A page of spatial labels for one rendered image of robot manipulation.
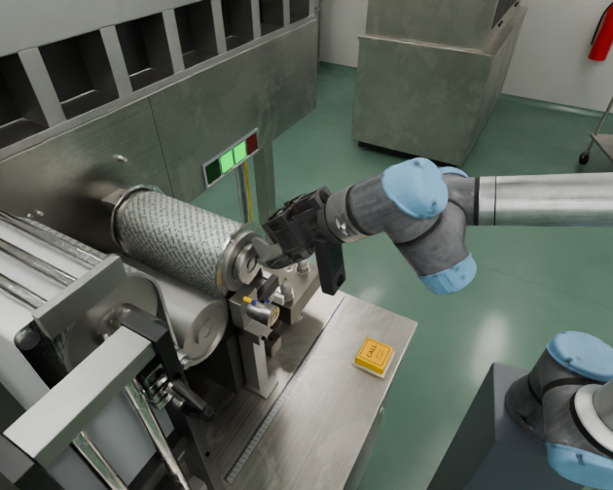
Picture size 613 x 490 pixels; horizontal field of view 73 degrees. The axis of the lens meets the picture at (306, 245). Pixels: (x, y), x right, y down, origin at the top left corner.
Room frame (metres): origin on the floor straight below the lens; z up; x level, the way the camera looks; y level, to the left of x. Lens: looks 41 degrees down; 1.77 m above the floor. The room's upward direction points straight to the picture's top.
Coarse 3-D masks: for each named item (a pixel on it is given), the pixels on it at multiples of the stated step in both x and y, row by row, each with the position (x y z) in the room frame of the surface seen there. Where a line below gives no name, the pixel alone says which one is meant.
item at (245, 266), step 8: (240, 248) 0.54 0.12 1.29; (248, 248) 0.54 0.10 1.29; (240, 256) 0.53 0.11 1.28; (248, 256) 0.54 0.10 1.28; (256, 256) 0.55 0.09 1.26; (240, 264) 0.52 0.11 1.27; (248, 264) 0.53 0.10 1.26; (256, 264) 0.55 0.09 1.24; (232, 272) 0.52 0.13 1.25; (240, 272) 0.51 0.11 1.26; (248, 272) 0.53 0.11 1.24; (256, 272) 0.55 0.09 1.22; (240, 280) 0.51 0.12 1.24; (248, 280) 0.53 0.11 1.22
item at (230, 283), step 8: (120, 224) 0.63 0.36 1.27; (120, 232) 0.62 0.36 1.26; (248, 232) 0.57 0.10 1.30; (256, 232) 0.58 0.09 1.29; (240, 240) 0.54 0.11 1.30; (248, 240) 0.56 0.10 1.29; (232, 248) 0.53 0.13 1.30; (232, 256) 0.52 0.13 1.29; (224, 264) 0.51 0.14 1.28; (232, 264) 0.52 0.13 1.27; (224, 272) 0.50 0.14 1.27; (224, 280) 0.50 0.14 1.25; (232, 280) 0.51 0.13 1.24; (232, 288) 0.51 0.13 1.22
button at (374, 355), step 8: (368, 344) 0.60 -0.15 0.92; (376, 344) 0.60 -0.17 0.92; (384, 344) 0.60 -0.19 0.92; (360, 352) 0.58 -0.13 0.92; (368, 352) 0.58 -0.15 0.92; (376, 352) 0.58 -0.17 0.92; (384, 352) 0.58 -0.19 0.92; (360, 360) 0.56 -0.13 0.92; (368, 360) 0.56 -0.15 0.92; (376, 360) 0.56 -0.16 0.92; (384, 360) 0.56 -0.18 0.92; (376, 368) 0.54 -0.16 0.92; (384, 368) 0.54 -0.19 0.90
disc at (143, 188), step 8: (144, 184) 0.70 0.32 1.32; (128, 192) 0.67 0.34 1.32; (136, 192) 0.68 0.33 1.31; (160, 192) 0.73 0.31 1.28; (120, 200) 0.65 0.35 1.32; (128, 200) 0.66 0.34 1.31; (120, 208) 0.64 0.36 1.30; (112, 216) 0.62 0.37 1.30; (120, 216) 0.64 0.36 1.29; (112, 224) 0.62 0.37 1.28; (112, 232) 0.61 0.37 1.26; (120, 240) 0.62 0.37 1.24; (120, 248) 0.62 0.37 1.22
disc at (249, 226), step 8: (248, 224) 0.58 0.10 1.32; (256, 224) 0.59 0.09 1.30; (240, 232) 0.55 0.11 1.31; (232, 240) 0.53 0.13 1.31; (264, 240) 0.61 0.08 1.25; (224, 248) 0.52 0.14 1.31; (224, 256) 0.51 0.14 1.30; (216, 264) 0.50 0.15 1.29; (216, 272) 0.49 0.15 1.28; (216, 280) 0.49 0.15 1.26; (216, 288) 0.49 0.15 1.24; (224, 288) 0.50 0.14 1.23; (224, 296) 0.50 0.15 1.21; (232, 296) 0.51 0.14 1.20
